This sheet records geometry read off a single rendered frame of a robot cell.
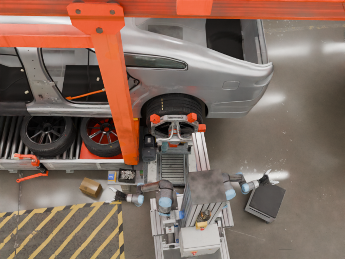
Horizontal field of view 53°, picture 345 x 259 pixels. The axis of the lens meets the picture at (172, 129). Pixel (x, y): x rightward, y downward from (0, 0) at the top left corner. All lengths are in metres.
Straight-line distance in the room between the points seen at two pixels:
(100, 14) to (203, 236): 2.12
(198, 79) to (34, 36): 1.72
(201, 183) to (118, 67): 1.02
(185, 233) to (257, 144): 2.21
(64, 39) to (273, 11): 1.29
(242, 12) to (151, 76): 1.60
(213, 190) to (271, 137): 2.73
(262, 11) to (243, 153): 3.07
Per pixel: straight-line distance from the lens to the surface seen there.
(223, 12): 2.08
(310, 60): 6.12
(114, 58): 2.41
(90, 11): 2.02
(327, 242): 4.94
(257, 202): 4.38
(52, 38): 2.39
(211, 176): 2.56
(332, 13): 2.27
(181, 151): 4.63
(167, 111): 3.77
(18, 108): 4.37
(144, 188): 3.36
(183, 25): 4.71
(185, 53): 3.37
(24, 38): 2.45
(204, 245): 3.25
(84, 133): 4.47
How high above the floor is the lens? 4.43
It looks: 63 degrees down
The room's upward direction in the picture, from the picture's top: 4 degrees clockwise
